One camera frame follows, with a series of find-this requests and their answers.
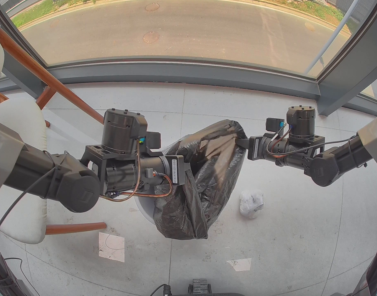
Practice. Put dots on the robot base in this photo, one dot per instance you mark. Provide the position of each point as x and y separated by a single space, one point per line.
200 287

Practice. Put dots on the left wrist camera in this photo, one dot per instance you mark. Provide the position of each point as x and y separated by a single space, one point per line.
153 140

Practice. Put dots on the black plastic bag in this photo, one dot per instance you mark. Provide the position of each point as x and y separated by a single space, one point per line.
207 165

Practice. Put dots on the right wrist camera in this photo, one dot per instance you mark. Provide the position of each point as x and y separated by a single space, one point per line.
273 124

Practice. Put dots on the window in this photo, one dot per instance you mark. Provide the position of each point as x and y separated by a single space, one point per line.
188 29

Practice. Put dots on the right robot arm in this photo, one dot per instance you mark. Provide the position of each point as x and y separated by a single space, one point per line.
327 168

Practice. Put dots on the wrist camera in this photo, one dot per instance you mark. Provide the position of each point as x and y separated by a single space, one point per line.
153 140
273 124

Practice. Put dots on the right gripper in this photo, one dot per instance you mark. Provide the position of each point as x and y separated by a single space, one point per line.
255 148

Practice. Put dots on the crumpled white paper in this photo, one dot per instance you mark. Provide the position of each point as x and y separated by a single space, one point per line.
251 203

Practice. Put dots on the white trash bin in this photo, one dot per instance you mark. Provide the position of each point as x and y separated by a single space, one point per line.
145 207

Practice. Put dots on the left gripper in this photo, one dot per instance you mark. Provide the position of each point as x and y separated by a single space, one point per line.
176 171

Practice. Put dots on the wooden chair cream cushions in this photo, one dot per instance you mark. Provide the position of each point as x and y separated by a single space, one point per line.
19 128

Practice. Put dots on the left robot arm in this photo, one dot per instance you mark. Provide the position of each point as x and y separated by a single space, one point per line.
37 171

